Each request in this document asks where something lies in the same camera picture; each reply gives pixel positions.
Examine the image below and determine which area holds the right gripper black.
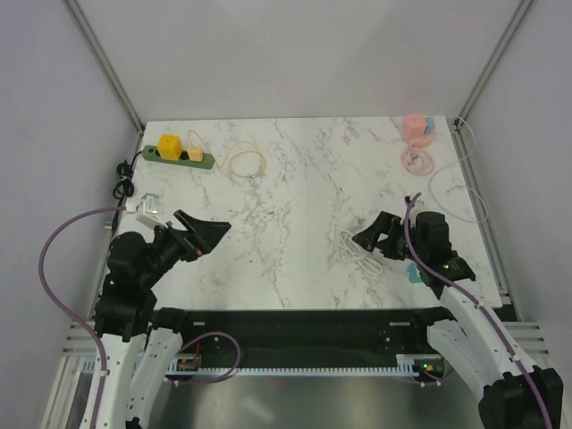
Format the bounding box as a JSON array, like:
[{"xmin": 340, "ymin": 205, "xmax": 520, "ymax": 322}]
[{"xmin": 352, "ymin": 210, "xmax": 426, "ymax": 263}]

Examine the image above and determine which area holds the yellow charger cable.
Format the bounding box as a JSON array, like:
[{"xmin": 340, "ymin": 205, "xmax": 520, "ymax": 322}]
[{"xmin": 187, "ymin": 130, "xmax": 268, "ymax": 181}]

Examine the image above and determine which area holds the pink cube socket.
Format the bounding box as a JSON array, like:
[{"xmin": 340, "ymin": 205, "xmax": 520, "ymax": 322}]
[{"xmin": 401, "ymin": 113, "xmax": 427, "ymax": 143}]

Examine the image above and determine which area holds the teal power strip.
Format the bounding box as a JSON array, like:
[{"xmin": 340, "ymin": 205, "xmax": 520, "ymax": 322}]
[{"xmin": 407, "ymin": 263, "xmax": 423, "ymax": 284}]

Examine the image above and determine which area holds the green power strip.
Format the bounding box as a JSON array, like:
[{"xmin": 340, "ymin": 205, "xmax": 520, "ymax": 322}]
[{"xmin": 141, "ymin": 145, "xmax": 215, "ymax": 170}]

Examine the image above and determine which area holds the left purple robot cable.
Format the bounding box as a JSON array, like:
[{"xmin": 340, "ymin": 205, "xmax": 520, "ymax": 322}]
[{"xmin": 38, "ymin": 206, "xmax": 130, "ymax": 429}]

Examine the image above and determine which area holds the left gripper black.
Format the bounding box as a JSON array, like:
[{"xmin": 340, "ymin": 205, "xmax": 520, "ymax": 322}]
[{"xmin": 139, "ymin": 208, "xmax": 231, "ymax": 287}]

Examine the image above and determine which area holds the light blue thin cable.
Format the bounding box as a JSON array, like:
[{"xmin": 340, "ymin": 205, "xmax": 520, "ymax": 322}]
[{"xmin": 428, "ymin": 114, "xmax": 490, "ymax": 225}]

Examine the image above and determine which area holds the white coiled power cord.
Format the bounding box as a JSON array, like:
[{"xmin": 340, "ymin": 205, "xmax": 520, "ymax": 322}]
[{"xmin": 333, "ymin": 228, "xmax": 406, "ymax": 277}]

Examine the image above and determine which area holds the pink coiled cable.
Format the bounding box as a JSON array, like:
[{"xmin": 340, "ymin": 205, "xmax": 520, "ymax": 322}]
[{"xmin": 400, "ymin": 135, "xmax": 436, "ymax": 176}]

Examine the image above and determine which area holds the blue plug adapter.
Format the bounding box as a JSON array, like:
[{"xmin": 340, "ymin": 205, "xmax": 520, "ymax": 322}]
[{"xmin": 424, "ymin": 116, "xmax": 435, "ymax": 136}]

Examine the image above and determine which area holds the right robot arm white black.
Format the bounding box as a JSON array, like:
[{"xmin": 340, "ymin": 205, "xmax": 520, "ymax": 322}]
[{"xmin": 352, "ymin": 211, "xmax": 563, "ymax": 428}]

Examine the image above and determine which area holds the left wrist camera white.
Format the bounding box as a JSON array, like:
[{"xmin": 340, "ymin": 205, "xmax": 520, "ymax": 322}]
[{"xmin": 125, "ymin": 193, "xmax": 164, "ymax": 229}]

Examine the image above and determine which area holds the black power strip cord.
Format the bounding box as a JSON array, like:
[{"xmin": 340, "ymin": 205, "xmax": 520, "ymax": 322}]
[{"xmin": 112, "ymin": 150, "xmax": 145, "ymax": 233}]

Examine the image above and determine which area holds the small orange charger plug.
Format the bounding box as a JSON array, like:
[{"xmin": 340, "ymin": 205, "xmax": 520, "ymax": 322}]
[{"xmin": 187, "ymin": 147, "xmax": 204, "ymax": 163}]

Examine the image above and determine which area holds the yellow cube socket adapter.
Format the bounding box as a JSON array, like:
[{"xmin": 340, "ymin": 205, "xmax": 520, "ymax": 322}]
[{"xmin": 156, "ymin": 134, "xmax": 183, "ymax": 161}]

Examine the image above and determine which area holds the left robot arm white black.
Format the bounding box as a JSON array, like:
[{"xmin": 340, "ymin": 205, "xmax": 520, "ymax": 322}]
[{"xmin": 82, "ymin": 210, "xmax": 231, "ymax": 428}]

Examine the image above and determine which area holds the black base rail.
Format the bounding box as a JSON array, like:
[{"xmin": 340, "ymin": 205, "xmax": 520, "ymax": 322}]
[{"xmin": 152, "ymin": 307, "xmax": 453, "ymax": 368}]

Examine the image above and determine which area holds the white slotted cable duct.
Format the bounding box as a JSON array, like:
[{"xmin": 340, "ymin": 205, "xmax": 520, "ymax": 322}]
[{"xmin": 82, "ymin": 355, "xmax": 448, "ymax": 377}]

